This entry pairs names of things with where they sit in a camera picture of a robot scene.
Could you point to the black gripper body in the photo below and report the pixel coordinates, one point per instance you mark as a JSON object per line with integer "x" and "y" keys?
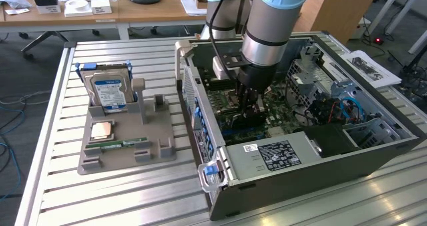
{"x": 257, "y": 77}

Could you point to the black graphics card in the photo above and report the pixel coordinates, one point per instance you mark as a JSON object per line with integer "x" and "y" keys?
{"x": 249, "y": 124}

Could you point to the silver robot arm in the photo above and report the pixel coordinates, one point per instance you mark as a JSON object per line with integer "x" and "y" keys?
{"x": 270, "y": 23}

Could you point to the CPU socket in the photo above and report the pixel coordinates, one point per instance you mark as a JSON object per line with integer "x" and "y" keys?
{"x": 231, "y": 99}

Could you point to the green motherboard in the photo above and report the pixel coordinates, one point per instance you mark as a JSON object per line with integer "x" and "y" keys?
{"x": 283, "y": 116}

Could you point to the blue expansion slot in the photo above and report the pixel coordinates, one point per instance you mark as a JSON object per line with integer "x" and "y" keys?
{"x": 230, "y": 131}

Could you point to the perforated metal drive cage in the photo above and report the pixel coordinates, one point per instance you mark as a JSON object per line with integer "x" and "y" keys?
{"x": 310, "y": 81}

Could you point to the grey power supply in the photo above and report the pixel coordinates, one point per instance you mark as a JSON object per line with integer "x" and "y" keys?
{"x": 254, "y": 161}

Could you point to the wooden cabinet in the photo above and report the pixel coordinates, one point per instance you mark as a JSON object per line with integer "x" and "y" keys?
{"x": 334, "y": 16}

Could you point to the white paper stack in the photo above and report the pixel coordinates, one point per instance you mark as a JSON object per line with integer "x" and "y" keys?
{"x": 191, "y": 8}

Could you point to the printed manual sheets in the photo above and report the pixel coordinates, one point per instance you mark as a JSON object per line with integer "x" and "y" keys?
{"x": 374, "y": 68}

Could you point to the grey parts rack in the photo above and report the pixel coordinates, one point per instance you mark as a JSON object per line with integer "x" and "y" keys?
{"x": 134, "y": 133}

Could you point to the white box on floor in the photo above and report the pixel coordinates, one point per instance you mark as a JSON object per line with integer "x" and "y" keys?
{"x": 361, "y": 33}

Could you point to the open black PC case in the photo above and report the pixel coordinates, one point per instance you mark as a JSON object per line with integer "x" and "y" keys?
{"x": 301, "y": 191}

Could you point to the metal disk bay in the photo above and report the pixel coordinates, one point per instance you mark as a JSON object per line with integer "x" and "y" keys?
{"x": 374, "y": 133}

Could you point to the device with red light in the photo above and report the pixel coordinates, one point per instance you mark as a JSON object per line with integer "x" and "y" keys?
{"x": 378, "y": 40}

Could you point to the hard disk in blue caddy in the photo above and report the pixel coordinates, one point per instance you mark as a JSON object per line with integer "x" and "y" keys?
{"x": 107, "y": 91}

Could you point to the green RAM stick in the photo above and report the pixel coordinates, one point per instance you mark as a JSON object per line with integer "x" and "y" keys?
{"x": 114, "y": 144}

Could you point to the silver CPU chip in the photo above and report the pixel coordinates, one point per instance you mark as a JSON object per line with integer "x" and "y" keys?
{"x": 102, "y": 131}

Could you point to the black stand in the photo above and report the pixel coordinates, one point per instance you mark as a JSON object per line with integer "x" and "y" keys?
{"x": 414, "y": 68}

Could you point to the white labelled box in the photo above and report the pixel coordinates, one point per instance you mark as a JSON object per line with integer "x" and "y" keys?
{"x": 101, "y": 7}

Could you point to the flat white box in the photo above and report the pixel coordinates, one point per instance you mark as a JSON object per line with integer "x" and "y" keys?
{"x": 78, "y": 14}

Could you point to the white tape roll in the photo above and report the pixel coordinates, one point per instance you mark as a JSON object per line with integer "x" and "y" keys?
{"x": 71, "y": 4}

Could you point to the black caster leg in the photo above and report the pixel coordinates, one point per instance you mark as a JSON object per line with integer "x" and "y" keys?
{"x": 43, "y": 39}

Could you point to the black and white box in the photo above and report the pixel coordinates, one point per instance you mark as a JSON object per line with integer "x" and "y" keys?
{"x": 47, "y": 8}

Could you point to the wooden desk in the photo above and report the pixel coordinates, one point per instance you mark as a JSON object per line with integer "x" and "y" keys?
{"x": 34, "y": 19}

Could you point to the small white card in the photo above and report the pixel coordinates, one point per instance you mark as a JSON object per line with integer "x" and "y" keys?
{"x": 17, "y": 11}

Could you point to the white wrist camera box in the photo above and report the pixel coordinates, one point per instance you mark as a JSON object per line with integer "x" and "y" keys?
{"x": 222, "y": 71}

